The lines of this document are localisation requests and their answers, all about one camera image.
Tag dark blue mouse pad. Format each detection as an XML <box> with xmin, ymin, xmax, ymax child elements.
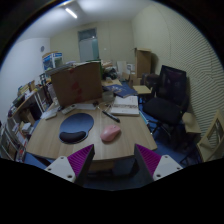
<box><xmin>59</xmin><ymin>113</ymin><xmax>94</xmax><ymax>144</ymax></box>

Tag grey door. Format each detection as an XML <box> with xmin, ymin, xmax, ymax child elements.
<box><xmin>78</xmin><ymin>28</ymin><xmax>99</xmax><ymax>62</ymax></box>

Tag wooden bookshelf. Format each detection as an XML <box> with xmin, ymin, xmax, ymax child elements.
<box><xmin>0</xmin><ymin>85</ymin><xmax>51</xmax><ymax>161</ymax></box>

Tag black office chair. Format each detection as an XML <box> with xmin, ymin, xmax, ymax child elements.
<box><xmin>143</xmin><ymin>65</ymin><xmax>189</xmax><ymax>136</ymax></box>

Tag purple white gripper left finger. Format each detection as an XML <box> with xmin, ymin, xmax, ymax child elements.
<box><xmin>46</xmin><ymin>144</ymin><xmax>95</xmax><ymax>186</ymax></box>

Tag large brown cardboard box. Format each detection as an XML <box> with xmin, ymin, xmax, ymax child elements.
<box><xmin>51</xmin><ymin>62</ymin><xmax>102</xmax><ymax>107</ymax></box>

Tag light wooden chair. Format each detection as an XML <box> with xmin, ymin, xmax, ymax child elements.
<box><xmin>197</xmin><ymin>109</ymin><xmax>224</xmax><ymax>162</ymax></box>

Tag dark blue folder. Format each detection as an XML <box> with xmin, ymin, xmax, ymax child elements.
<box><xmin>105</xmin><ymin>84</ymin><xmax>137</xmax><ymax>98</ymax></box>

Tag pink computer mouse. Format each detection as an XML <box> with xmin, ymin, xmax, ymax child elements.
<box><xmin>100</xmin><ymin>125</ymin><xmax>121</xmax><ymax>142</ymax></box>

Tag blue white display box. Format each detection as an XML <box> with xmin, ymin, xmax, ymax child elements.
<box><xmin>42</xmin><ymin>52</ymin><xmax>63</xmax><ymax>71</ymax></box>

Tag ceiling light strip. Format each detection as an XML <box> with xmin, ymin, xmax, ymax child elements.
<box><xmin>65</xmin><ymin>8</ymin><xmax>78</xmax><ymax>19</ymax></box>

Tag tall cardboard box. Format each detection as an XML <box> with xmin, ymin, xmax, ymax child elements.
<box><xmin>135</xmin><ymin>48</ymin><xmax>151</xmax><ymax>78</ymax></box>

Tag white book stack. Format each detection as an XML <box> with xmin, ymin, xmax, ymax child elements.
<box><xmin>110</xmin><ymin>96</ymin><xmax>139</xmax><ymax>116</ymax></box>

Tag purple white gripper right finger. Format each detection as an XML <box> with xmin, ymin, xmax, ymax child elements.
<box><xmin>134</xmin><ymin>144</ymin><xmax>182</xmax><ymax>181</ymax></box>

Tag black marker pen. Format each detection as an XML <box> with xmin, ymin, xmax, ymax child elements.
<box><xmin>102</xmin><ymin>110</ymin><xmax>120</xmax><ymax>123</ymax></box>

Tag white remote control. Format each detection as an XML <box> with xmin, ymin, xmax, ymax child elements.
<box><xmin>62</xmin><ymin>104</ymin><xmax>76</xmax><ymax>115</ymax></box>

